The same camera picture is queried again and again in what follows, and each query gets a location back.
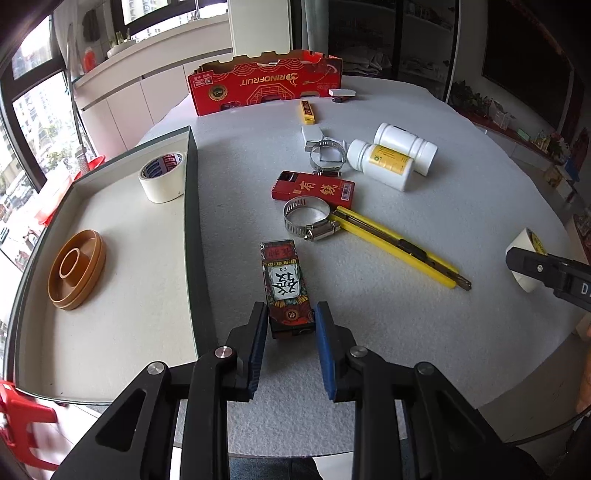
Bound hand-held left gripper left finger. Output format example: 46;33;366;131
51;301;269;480

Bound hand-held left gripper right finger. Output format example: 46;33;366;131
315;301;541;480

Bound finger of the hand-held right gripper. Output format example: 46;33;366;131
505;247;561;289

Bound white tape roll yellow core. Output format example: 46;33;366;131
505;227;548;292

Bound dark patterned small box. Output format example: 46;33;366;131
259;239;317;340

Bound metal hose clamp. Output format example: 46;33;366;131
308;141;348;176
283;196;341;243

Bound yellow utility knife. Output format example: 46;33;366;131
333;205;472;291

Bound grey-rimmed shallow tray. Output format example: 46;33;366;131
7;126;222;407

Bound small red box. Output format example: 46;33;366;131
271;171;356;208

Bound plain white bottle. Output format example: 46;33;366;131
373;122;438;176

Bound white bottle yellow label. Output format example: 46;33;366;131
346;139;416;192

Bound person's leg in jeans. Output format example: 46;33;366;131
228;455;324;480

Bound green houseplants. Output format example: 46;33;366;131
450;79;492;118

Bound brown round dish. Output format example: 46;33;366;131
47;229;108;311

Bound white tape roll blue-red core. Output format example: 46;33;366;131
139;151;188;204

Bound black television screen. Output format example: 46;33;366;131
482;0;575;132

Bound white plug adapter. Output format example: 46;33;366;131
301;126;345;153

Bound red plastic stool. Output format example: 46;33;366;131
0;379;61;468

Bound glass door cabinet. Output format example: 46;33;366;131
323;0;462;104

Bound red cardboard box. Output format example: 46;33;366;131
187;50;345;117

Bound white cabinet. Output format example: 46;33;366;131
69;18;232;153

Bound white potted plant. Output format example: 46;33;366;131
107;28;138;58

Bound metal mop handle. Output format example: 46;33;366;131
66;23;89;178

